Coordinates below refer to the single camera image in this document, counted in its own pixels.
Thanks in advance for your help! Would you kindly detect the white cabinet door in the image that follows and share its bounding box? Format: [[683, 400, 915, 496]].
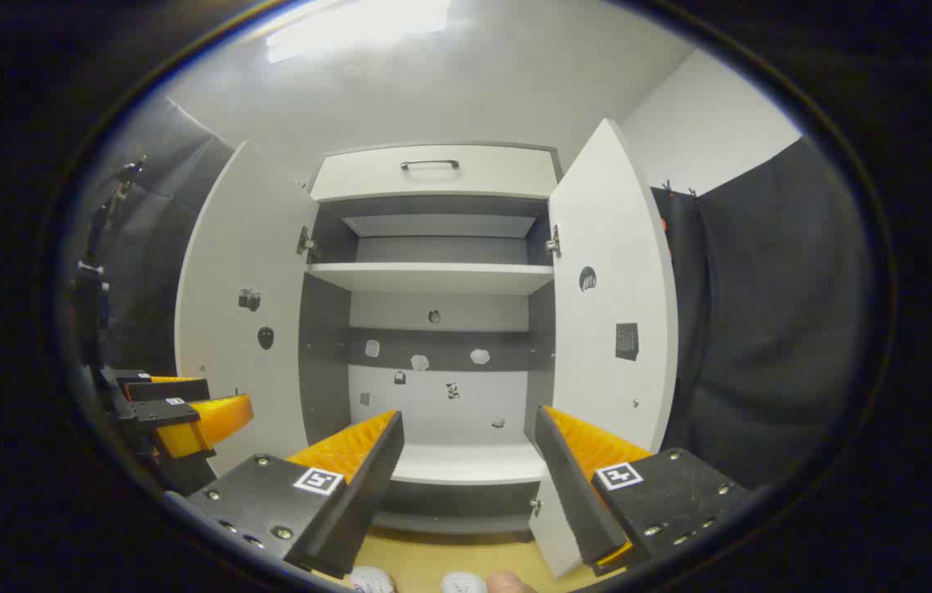
[[175, 140, 320, 477], [527, 118, 679, 579]]

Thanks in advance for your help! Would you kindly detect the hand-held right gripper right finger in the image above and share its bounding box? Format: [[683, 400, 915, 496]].
[[535, 404, 755, 577]]

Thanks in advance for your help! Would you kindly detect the white cabinet drawer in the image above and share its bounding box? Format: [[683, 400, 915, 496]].
[[309, 144, 561, 203]]

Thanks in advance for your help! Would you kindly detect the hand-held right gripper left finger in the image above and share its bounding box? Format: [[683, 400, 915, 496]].
[[184, 409, 405, 579]]

